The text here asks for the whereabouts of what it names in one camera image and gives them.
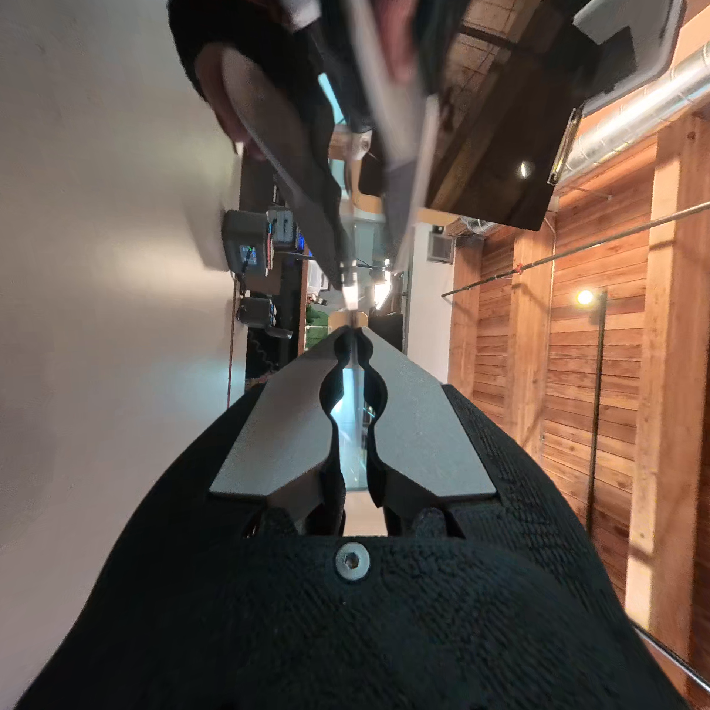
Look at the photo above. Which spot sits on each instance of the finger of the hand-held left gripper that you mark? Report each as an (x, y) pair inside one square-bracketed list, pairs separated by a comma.
[(272, 116), (402, 138)]

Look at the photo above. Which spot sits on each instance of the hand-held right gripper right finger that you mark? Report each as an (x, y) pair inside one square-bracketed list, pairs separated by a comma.
[(427, 438)]

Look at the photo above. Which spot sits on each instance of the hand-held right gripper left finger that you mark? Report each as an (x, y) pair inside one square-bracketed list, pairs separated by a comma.
[(277, 438)]

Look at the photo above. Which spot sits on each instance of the person's left hand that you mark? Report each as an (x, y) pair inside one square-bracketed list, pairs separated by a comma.
[(217, 117)]

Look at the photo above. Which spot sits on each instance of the black case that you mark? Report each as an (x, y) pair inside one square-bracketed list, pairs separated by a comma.
[(282, 227)]

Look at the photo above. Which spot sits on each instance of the black charger device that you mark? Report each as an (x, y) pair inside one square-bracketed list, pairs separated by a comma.
[(263, 319)]

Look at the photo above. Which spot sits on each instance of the black device with screen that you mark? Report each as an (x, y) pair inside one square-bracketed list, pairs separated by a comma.
[(247, 244)]

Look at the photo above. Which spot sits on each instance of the black ceiling pole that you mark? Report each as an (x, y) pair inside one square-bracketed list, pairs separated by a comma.
[(598, 416)]

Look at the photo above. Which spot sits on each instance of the metal ceiling rod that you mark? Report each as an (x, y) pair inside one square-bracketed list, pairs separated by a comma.
[(582, 244)]

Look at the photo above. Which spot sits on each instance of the ceiling spot lamp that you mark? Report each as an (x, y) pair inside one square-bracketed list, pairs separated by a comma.
[(585, 297)]

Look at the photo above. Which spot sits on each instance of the wall vent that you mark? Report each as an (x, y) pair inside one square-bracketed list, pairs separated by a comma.
[(441, 248)]

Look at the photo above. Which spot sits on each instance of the metal air duct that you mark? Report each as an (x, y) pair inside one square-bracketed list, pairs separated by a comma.
[(638, 116)]

